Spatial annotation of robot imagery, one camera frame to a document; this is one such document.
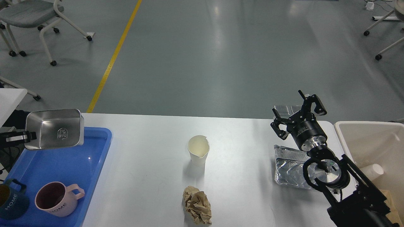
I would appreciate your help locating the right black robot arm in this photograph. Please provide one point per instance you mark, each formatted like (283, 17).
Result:
(354, 200)

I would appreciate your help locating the white paper cup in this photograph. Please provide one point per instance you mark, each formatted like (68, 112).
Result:
(198, 148)

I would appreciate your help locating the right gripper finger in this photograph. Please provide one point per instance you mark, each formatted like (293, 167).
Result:
(311, 107)
(278, 120)

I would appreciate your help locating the white side table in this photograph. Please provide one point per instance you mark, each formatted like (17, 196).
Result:
(9, 100)

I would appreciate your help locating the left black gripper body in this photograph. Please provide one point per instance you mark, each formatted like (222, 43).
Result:
(3, 142)

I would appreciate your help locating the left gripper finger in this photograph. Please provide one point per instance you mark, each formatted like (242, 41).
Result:
(20, 136)

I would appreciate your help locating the metal floor plate left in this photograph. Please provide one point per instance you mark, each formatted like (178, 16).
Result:
(283, 110)

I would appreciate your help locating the aluminium foil container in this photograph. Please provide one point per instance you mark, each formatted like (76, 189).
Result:
(289, 167)

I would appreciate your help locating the grey office chair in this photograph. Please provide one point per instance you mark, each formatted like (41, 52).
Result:
(33, 14)

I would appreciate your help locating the crumpled brown paper ball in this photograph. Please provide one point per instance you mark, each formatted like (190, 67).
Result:
(197, 205)

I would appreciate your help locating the pink HOME mug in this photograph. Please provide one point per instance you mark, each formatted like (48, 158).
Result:
(58, 199)

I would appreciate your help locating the brown paper in bin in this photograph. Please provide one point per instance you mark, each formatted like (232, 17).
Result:
(396, 213)

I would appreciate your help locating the dark blue HOME mug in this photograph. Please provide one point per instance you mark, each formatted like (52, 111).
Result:
(13, 199)

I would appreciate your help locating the blue plastic tray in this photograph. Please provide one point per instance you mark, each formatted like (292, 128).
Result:
(80, 165)

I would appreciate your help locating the white cup in bin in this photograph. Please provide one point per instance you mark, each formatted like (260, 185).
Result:
(372, 171)

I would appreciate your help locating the beige plastic bin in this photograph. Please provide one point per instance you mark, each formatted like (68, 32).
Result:
(379, 143)

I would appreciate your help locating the metal floor plate right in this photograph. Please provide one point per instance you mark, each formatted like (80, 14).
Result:
(295, 108)

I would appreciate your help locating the steel rectangular tray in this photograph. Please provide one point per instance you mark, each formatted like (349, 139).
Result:
(59, 128)

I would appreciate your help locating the metal floor plate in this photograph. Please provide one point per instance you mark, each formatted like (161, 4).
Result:
(295, 108)
(283, 110)

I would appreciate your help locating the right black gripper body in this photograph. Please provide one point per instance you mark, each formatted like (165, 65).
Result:
(306, 131)

